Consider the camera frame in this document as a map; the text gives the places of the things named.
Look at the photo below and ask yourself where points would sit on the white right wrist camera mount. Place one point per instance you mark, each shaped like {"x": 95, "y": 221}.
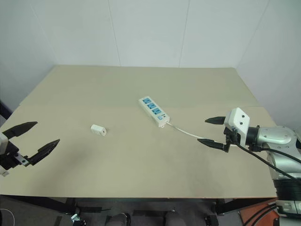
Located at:
{"x": 238, "y": 120}

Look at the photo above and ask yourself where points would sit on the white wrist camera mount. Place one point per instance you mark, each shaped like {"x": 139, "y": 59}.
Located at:
{"x": 238, "y": 120}
{"x": 2, "y": 141}

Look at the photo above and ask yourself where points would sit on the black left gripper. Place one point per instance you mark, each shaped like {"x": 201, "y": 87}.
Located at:
{"x": 9, "y": 155}

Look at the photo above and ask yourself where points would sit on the white plug adapter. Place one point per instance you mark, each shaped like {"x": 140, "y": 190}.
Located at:
{"x": 97, "y": 129}

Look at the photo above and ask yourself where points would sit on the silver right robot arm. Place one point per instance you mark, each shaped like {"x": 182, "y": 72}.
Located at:
{"x": 277, "y": 136}

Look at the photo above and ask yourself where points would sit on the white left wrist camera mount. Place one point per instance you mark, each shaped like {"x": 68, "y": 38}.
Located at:
{"x": 2, "y": 141}

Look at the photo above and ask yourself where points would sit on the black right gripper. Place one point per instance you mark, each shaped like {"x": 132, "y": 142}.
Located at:
{"x": 231, "y": 136}

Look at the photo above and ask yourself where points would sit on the black table frame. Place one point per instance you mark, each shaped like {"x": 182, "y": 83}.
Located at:
{"x": 141, "y": 203}

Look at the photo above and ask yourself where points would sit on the orange floor mat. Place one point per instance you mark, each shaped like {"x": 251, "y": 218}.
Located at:
{"x": 249, "y": 215}

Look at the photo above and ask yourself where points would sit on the silver caster bracket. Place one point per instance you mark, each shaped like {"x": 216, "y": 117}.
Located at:
{"x": 75, "y": 217}

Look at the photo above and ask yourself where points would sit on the white power strip blue sockets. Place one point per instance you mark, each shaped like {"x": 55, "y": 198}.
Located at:
{"x": 154, "y": 110}

